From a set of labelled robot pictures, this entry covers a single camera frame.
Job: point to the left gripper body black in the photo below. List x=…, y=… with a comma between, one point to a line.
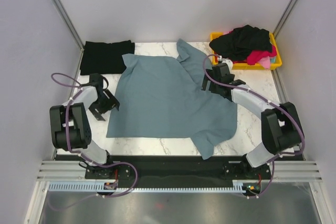
x=105, y=103

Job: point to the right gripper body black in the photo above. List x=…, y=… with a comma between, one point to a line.
x=213, y=86

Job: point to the blue-grey t shirt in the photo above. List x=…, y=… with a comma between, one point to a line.
x=161, y=97

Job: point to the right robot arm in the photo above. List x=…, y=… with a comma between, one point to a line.
x=280, y=124

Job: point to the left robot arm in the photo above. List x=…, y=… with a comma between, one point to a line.
x=69, y=123

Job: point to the yellow plastic bin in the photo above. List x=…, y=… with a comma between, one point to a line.
x=244, y=66

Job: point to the red t shirt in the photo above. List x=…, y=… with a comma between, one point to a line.
x=217, y=59

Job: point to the folded black t shirt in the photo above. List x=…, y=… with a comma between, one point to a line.
x=105, y=58

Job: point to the crumpled black t shirt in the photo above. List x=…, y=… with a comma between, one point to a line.
x=238, y=44

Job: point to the light pink t shirt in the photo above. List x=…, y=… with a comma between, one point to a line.
x=265, y=62

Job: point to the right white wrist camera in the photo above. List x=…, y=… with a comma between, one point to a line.
x=229, y=65

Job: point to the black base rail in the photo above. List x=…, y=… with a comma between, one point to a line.
x=174, y=170

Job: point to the white slotted cable duct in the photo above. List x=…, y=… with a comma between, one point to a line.
x=104, y=187

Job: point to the aluminium front rail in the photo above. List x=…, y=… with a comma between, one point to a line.
x=285, y=171

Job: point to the left aluminium frame post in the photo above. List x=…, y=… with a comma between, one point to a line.
x=65, y=17

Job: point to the aluminium frame post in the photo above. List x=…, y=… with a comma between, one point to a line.
x=288, y=10
x=65, y=17

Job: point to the right aluminium frame post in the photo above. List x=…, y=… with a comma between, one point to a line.
x=288, y=10

